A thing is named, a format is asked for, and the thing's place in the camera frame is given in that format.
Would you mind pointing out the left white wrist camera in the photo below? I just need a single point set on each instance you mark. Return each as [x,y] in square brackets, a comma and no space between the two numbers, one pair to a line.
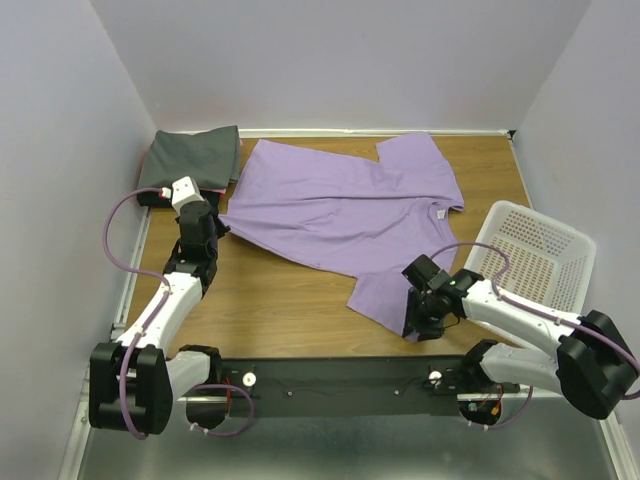
[184,191]

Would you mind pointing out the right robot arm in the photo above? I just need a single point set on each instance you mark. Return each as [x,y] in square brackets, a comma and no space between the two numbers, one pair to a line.
[581,357]

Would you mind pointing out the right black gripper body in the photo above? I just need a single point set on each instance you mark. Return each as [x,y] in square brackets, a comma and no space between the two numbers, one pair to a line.
[422,314]

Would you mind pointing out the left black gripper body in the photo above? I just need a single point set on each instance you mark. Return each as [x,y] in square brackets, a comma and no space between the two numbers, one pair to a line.
[220,227]

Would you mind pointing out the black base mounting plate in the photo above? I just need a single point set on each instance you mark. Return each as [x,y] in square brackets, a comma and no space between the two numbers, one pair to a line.
[339,387]

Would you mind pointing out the folded dark grey t shirt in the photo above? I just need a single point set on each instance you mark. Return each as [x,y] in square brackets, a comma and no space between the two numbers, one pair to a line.
[230,133]

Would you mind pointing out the white plastic laundry basket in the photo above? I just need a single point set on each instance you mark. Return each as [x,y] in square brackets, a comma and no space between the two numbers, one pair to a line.
[549,262]

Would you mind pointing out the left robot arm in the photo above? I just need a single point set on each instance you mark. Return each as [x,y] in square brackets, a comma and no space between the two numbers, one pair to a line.
[132,386]

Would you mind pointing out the purple t shirt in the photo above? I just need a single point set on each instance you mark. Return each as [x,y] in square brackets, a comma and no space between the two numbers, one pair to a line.
[348,215]

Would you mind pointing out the aluminium extrusion rail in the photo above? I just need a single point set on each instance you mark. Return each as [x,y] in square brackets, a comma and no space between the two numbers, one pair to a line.
[102,379]

